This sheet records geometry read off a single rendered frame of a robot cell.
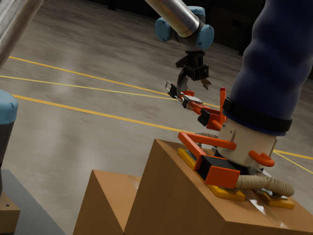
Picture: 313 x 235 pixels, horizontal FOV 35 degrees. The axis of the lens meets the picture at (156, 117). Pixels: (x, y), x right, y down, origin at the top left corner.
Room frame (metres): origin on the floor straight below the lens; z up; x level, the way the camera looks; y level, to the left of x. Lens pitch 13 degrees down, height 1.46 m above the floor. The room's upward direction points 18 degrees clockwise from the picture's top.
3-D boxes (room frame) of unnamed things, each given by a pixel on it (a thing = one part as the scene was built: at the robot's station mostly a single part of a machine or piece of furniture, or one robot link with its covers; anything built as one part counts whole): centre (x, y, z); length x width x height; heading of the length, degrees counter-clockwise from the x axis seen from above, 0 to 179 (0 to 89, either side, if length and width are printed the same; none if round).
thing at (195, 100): (2.05, -0.12, 1.07); 0.07 x 0.07 x 0.04; 24
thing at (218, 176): (1.25, -0.19, 1.07); 0.09 x 0.08 x 0.05; 114
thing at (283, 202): (1.67, -0.40, 0.97); 0.34 x 0.10 x 0.05; 24
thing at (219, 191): (1.59, -0.22, 0.97); 0.34 x 0.10 x 0.05; 24
